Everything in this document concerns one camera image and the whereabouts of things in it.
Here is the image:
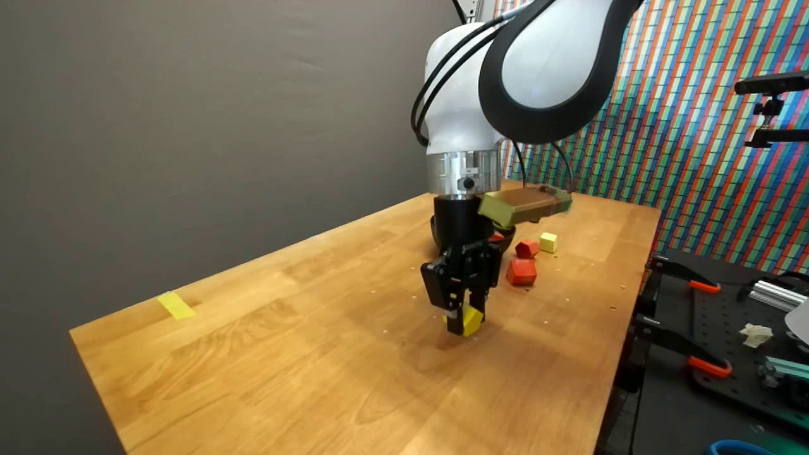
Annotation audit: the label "white rail piece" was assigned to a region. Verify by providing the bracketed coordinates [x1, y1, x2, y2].
[746, 277, 809, 314]

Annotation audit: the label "white plastic sheet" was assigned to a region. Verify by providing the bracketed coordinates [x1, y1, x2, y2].
[782, 300, 809, 348]

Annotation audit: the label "wrist camera on wooden plate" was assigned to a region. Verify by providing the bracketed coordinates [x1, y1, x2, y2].
[478, 185, 576, 233]

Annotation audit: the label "black perforated board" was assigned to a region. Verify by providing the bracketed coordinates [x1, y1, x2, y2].
[685, 251, 809, 433]

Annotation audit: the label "black camera cable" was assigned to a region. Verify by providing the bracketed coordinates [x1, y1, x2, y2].
[504, 136, 576, 195]

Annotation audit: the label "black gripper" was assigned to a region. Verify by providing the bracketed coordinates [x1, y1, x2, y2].
[420, 195, 507, 336]

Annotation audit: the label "yellow wooden block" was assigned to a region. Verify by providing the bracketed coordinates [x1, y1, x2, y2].
[457, 304, 489, 341]

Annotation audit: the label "teal metal bar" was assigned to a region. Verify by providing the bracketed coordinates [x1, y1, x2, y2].
[762, 351, 809, 392]

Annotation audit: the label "large red wooden block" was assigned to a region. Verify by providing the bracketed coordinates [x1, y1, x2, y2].
[507, 256, 540, 291]

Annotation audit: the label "yellow tape strip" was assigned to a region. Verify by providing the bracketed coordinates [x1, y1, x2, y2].
[155, 291, 198, 324]

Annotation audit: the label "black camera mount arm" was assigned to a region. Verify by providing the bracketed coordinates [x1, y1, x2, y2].
[732, 71, 809, 151]

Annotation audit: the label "multicolour patterned backdrop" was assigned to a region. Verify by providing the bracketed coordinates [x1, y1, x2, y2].
[495, 0, 809, 275]

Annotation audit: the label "white crumpled scrap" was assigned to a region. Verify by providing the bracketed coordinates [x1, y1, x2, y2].
[738, 320, 777, 351]

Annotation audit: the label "grey fabric backdrop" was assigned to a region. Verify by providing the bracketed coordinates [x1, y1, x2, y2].
[0, 0, 476, 455]

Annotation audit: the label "black clamp orange handle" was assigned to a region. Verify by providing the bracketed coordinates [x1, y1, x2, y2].
[650, 253, 725, 298]
[633, 310, 736, 385]

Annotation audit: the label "blue handled scissors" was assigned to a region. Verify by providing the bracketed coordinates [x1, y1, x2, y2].
[705, 438, 779, 455]

